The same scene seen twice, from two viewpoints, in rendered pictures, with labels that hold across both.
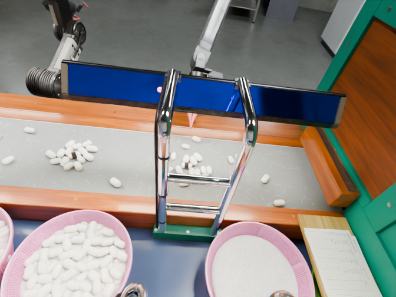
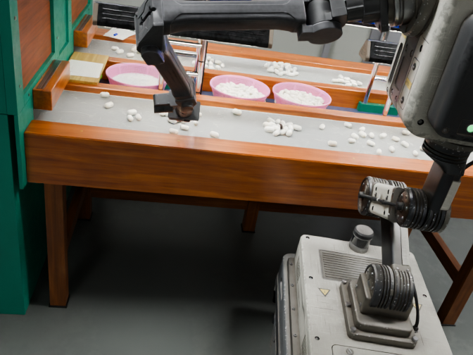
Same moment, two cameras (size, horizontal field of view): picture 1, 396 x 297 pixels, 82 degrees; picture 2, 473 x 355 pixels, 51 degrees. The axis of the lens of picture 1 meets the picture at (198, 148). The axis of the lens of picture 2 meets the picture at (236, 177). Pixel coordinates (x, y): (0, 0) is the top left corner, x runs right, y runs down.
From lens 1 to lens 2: 2.22 m
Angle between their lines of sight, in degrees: 104
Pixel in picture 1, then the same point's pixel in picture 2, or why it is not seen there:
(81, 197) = (253, 103)
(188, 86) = not seen: hidden behind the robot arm
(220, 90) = not seen: hidden behind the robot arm
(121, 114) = (262, 148)
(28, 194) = (286, 107)
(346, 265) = (81, 67)
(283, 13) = not seen: outside the picture
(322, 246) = (91, 72)
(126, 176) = (230, 117)
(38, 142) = (317, 139)
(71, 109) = (314, 153)
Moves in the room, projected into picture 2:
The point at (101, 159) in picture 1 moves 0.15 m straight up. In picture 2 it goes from (257, 127) to (264, 90)
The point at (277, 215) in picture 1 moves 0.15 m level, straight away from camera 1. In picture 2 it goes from (112, 86) to (81, 94)
